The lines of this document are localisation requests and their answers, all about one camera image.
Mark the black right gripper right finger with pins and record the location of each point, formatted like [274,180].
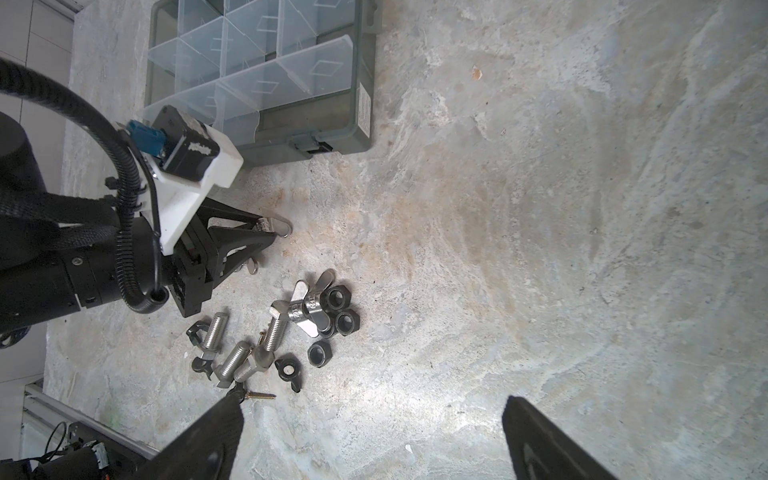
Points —
[539,449]

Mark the small brass screw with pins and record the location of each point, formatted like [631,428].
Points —
[259,396]

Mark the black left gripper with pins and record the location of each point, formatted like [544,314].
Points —
[192,279]

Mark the green plastic organizer box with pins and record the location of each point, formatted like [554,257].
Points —
[285,80]

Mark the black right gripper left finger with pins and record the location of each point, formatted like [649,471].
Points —
[206,449]

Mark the black wing nut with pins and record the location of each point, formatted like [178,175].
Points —
[289,370]
[197,333]
[202,366]

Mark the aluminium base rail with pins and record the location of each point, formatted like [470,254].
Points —
[74,445]

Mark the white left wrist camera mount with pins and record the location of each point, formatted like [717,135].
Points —
[186,159]

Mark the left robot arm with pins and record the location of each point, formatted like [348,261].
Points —
[44,278]

